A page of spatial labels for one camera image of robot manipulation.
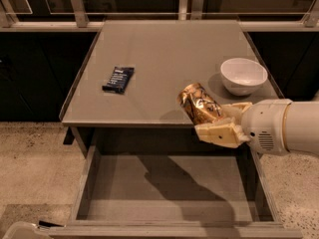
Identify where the white robot base corner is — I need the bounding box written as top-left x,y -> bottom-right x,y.
2,220 -> 64,239

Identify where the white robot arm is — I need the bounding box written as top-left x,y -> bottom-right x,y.
195,99 -> 319,155

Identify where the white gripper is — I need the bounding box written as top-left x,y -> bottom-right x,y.
194,99 -> 292,154

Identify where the grey open top drawer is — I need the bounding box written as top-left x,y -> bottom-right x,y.
49,145 -> 302,239

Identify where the grey cabinet counter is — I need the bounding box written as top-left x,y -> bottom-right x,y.
59,19 -> 297,157

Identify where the white ceramic bowl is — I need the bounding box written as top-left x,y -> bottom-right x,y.
220,58 -> 268,96

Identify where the metal railing frame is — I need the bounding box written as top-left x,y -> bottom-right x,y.
0,0 -> 319,32

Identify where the dark blue snack bar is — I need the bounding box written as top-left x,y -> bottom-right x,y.
102,67 -> 135,94

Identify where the crushed orange soda can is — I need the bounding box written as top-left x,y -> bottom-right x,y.
177,83 -> 224,125

